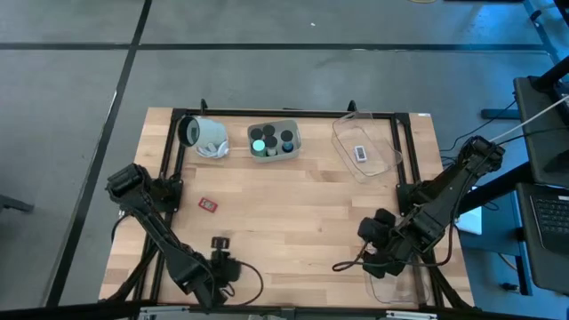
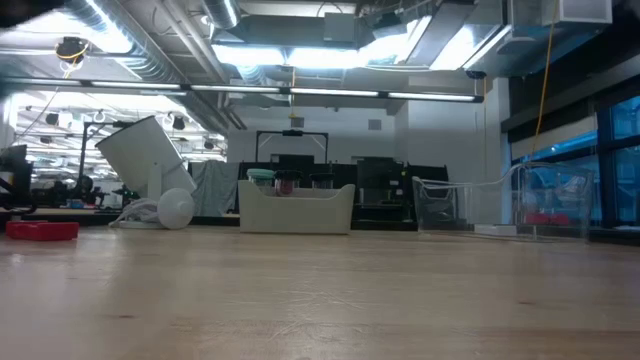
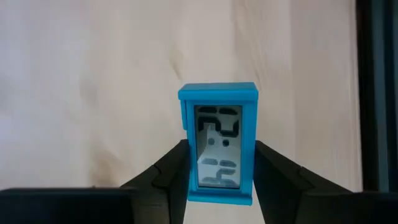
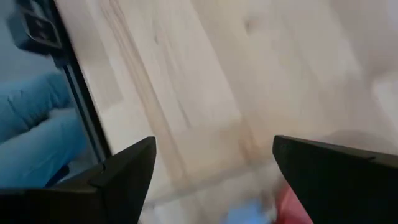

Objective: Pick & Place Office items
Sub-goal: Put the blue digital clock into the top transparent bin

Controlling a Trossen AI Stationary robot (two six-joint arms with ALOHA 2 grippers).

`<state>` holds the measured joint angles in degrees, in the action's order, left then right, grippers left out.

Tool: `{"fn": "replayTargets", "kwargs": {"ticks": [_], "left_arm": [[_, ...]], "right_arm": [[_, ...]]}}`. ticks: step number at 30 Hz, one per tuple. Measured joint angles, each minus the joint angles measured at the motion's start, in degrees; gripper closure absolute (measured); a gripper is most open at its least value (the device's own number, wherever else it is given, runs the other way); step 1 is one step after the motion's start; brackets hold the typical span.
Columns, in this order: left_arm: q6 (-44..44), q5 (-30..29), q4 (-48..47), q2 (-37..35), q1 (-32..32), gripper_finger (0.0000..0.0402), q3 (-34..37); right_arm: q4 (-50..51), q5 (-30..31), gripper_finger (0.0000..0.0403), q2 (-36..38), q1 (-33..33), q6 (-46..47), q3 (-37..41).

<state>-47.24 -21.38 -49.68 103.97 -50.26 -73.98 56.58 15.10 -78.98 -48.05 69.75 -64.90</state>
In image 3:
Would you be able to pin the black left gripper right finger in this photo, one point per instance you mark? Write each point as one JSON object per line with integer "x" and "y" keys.
{"x": 289, "y": 199}

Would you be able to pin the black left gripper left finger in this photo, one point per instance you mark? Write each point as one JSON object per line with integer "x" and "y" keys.
{"x": 164, "y": 193}

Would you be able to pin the teal blue digital clock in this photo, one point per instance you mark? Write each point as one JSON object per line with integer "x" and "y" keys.
{"x": 217, "y": 93}

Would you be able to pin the black aluminium table frame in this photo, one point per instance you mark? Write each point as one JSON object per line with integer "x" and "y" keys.
{"x": 365, "y": 93}

